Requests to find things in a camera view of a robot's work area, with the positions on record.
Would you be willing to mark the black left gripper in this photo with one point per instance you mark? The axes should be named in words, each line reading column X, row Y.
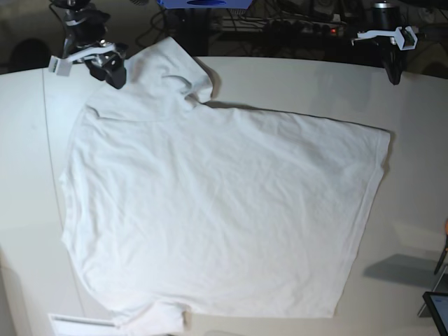
column 392, row 59

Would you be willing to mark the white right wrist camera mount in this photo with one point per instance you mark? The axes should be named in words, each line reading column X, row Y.
column 62, row 66

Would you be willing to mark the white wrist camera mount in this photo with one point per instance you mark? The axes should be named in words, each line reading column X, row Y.
column 62, row 66
column 402, row 37

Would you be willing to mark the white T-shirt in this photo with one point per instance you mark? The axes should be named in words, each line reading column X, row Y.
column 174, row 207

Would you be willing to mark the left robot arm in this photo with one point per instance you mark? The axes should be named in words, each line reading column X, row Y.
column 386, row 18

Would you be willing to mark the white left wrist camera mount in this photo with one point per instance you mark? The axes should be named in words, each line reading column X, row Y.
column 402, row 37

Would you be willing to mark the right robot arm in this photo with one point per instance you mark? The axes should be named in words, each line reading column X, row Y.
column 84, row 43

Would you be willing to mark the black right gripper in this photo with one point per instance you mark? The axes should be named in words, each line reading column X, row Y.
column 109, row 67

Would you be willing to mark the white paper sheet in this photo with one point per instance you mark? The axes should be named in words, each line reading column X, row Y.
column 71, row 325

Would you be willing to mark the grey tablet stand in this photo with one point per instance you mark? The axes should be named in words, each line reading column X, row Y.
column 440, row 286

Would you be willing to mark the black power strip red light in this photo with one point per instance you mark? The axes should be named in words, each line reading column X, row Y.
column 326, row 29

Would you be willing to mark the blue box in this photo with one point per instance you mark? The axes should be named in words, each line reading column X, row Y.
column 182, row 4

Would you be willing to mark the dark tablet screen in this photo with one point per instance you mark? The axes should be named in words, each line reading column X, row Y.
column 437, row 306

